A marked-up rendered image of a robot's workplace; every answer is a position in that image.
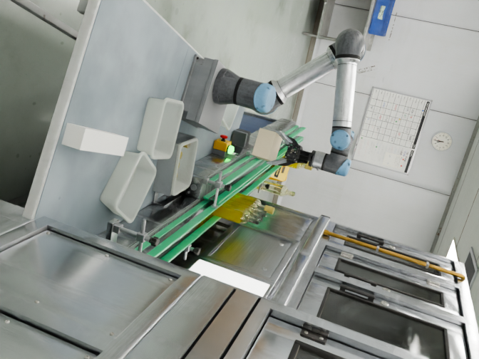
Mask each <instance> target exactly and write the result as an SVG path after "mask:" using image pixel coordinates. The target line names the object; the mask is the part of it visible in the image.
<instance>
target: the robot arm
mask: <svg viewBox="0 0 479 359"><path fill-rule="evenodd" d="M365 52H366V45H365V40H364V37H363V35H362V34H361V32H360V31H358V30H356V29H353V28H348V29H346V30H343V31H342V32H341V33H340V34H339V35H338V36H337V38H336V42H334V43H333V44H331V45H330V46H328V48H327V50H326V52H325V53H323V54H321V55H320V56H318V57H316V58H315V59H313V60H312V61H310V62H308V63H306V64H305V65H303V66H301V67H300V68H298V69H296V70H295V71H293V72H291V73H290V74H288V75H286V76H285V77H283V78H281V79H279V80H278V81H275V80H271V81H270V82H268V83H262V82H259V81H255V80H250V79H247V78H243V77H240V76H238V75H237V74H235V73H233V72H232V71H231V70H229V69H226V68H223V69H221V70H220V72H219V73H218V74H217V77H216V79H215V83H214V86H213V91H212V99H213V102H214V103H216V104H218V105H229V104H234V105H239V106H242V107H245V108H249V109H252V110H254V111H255V112H257V113H259V114H261V115H268V114H271V113H273V112H274V111H275V110H276V109H277V108H278V107H279V106H281V105H283V104H285V102H286V99H287V98H288V97H289V96H291V95H293V94H295V93H297V92H298V91H300V90H301V89H303V88H305V87H307V86H308V85H310V84H312V83H314V82H315V81H317V80H319V79H320V78H323V77H324V76H326V75H327V74H329V73H331V72H332V71H335V70H337V72H336V89H335V97H334V114H333V123H332V130H331V137H330V143H331V146H332V148H331V152H330V154H327V153H325V152H320V151H315V150H313V151H312V152H307V151H303V149H302V148H303V147H302V146H301V145H299V144H298V142H297V141H296V140H295V139H294V138H292V137H289V136H288V135H285V134H284V133H282V132H279V131H275V132H276V133H278V134H279V136H280V137H281V138H282V139H283V140H284V141H285V143H286V144H287V145H288V148H287V151H286V153H285V157H284V158H283V157H281V158H280V159H279V160H274V161H268V162H266V163H267V164H269V165H279V166H289V165H292V164H294V163H302V164H307V163H308V161H309V166H310V167H313V168H316V170H317V171H319V169H320V170H323V171H325V172H330V173H332V174H335V175H340V176H343V177H345V176H347V174H348V172H349V168H350V166H351V160H349V159H348V155H349V151H350V148H351V144H352V142H353V140H354V131H352V130H351V124H352V115H353V106H354V91H355V83H356V68H357V64H358V63H359V62H360V61H361V60H362V59H363V57H364V55H365Z"/></svg>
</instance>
